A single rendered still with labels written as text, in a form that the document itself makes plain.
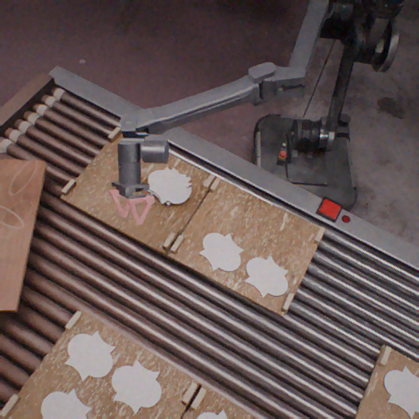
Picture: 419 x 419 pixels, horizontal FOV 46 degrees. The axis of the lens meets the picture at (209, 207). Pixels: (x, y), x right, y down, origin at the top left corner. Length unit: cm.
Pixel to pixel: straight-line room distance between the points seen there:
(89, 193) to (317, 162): 142
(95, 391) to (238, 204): 75
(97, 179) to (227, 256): 52
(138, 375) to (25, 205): 61
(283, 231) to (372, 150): 168
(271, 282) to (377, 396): 44
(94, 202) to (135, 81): 176
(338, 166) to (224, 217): 125
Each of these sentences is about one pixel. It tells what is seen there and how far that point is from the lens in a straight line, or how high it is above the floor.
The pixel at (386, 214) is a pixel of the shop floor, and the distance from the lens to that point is 304.
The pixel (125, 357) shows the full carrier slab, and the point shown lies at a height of 94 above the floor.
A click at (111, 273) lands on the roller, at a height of 92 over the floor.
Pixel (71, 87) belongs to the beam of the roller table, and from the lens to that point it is 207.
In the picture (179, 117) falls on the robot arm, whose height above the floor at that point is 139.
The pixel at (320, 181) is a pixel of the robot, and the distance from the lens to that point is 268.
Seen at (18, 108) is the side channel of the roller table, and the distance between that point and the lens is 199.
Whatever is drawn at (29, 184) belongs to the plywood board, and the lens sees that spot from 166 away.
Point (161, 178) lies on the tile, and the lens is 169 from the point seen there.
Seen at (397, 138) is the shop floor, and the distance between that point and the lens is 341.
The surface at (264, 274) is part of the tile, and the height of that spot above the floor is 94.
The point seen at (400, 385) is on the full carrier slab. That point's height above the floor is 95.
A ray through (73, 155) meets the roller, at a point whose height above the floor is 92.
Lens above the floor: 238
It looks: 59 degrees down
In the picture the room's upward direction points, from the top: 9 degrees clockwise
